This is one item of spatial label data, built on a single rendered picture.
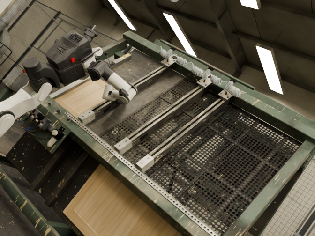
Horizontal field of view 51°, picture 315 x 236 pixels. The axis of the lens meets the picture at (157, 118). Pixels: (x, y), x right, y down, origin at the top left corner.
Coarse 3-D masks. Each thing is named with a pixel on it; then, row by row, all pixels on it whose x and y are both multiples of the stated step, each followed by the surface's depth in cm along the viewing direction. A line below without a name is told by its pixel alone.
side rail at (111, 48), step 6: (114, 42) 354; (120, 42) 354; (126, 42) 360; (102, 48) 346; (108, 48) 346; (114, 48) 352; (120, 48) 359; (126, 48) 365; (102, 54) 343; (108, 54) 350; (96, 60) 341
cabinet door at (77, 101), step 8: (80, 88) 303; (88, 88) 304; (96, 88) 304; (104, 88) 304; (64, 96) 295; (72, 96) 295; (80, 96) 296; (88, 96) 296; (96, 96) 296; (64, 104) 287; (72, 104) 288; (80, 104) 288; (88, 104) 288; (96, 104) 288; (72, 112) 280; (80, 112) 281
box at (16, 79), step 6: (12, 72) 280; (18, 72) 277; (6, 78) 280; (12, 78) 277; (18, 78) 276; (24, 78) 281; (6, 84) 277; (12, 84) 275; (18, 84) 279; (24, 84) 284; (12, 90) 280; (18, 90) 283
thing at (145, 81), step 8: (168, 56) 312; (176, 56) 327; (168, 64) 316; (152, 72) 314; (160, 72) 315; (168, 72) 325; (144, 80) 305; (152, 80) 312; (136, 88) 300; (104, 104) 280; (112, 104) 286; (88, 112) 273; (96, 112) 275; (104, 112) 283; (80, 120) 270; (88, 120) 272
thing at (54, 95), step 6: (126, 54) 340; (114, 60) 332; (120, 60) 332; (126, 60) 338; (114, 66) 330; (90, 78) 313; (72, 84) 304; (78, 84) 305; (60, 90) 297; (66, 90) 298; (54, 96) 292
